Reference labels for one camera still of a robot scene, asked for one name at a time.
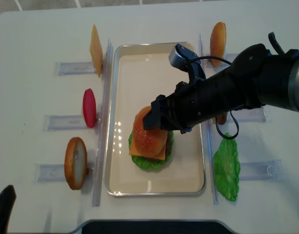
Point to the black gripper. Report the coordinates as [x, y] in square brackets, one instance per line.
[195, 102]

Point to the sesame top bun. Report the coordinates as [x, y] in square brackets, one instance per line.
[147, 142]

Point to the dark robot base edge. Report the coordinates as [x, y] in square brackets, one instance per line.
[154, 227]

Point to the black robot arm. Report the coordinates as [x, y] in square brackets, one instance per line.
[255, 78]

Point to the meat patty in burger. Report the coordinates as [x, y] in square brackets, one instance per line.
[167, 149]

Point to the cheese slice on burger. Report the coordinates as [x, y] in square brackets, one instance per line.
[134, 151]

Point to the lettuce leaf in burger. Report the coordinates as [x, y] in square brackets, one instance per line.
[154, 166]

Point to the red tomato slice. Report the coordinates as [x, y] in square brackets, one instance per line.
[89, 108]

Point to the standing meat patty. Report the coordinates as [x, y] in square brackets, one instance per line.
[221, 119]

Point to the standing green lettuce leaf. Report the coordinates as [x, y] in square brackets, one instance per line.
[227, 169]

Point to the standing cheese slice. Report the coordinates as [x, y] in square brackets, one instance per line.
[96, 51]

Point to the clear cheese holder strip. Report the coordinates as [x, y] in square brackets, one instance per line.
[74, 68]

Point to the clear tomato holder strip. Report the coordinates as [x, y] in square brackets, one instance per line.
[58, 123]

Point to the clear lettuce holder strip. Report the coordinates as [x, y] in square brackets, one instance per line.
[268, 170]

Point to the cream rectangular tray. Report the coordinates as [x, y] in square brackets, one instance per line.
[140, 73]

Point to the standing bun left front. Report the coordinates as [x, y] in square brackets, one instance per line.
[75, 164]

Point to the standing bun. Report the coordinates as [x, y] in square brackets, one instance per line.
[218, 40]
[75, 164]

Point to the clear patty holder strip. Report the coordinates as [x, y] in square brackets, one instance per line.
[253, 115]

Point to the clear left bun holder strip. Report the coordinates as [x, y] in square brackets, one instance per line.
[49, 173]

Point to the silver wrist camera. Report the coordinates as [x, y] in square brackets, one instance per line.
[180, 56]

